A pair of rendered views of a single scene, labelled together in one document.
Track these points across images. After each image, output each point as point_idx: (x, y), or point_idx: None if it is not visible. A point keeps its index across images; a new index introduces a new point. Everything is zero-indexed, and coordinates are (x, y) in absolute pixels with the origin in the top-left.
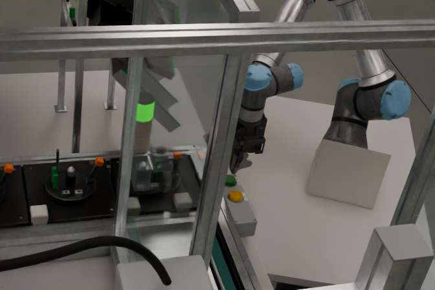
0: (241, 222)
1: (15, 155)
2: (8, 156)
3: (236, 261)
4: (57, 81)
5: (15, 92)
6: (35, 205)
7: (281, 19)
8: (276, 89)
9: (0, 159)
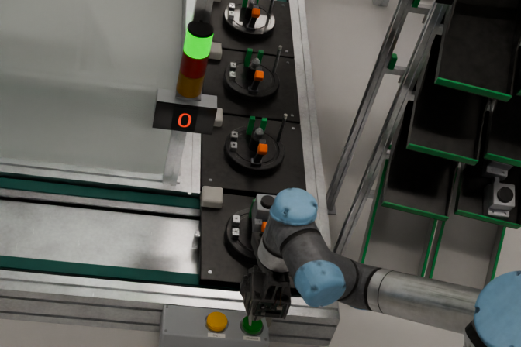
0: (164, 312)
1: (357, 161)
2: (355, 154)
3: (94, 281)
4: (520, 232)
5: None
6: (221, 112)
7: (457, 286)
8: (281, 243)
9: (314, 112)
